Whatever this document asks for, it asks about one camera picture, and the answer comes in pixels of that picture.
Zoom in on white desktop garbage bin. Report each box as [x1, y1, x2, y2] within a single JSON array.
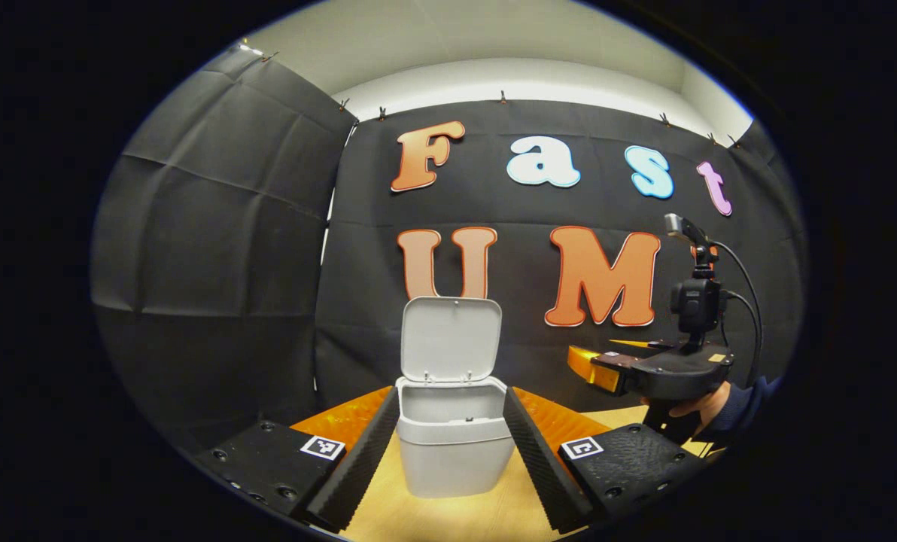
[[396, 296, 515, 499]]

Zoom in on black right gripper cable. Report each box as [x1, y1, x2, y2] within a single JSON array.
[[712, 241, 765, 377]]

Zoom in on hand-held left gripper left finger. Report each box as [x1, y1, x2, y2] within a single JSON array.
[[193, 386, 402, 531]]

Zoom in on wooden desktop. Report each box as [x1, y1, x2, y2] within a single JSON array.
[[339, 405, 720, 542]]

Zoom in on black backdrop cloth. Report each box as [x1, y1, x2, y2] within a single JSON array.
[[90, 41, 807, 452]]

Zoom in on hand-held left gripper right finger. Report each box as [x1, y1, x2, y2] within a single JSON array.
[[503, 386, 709, 535]]

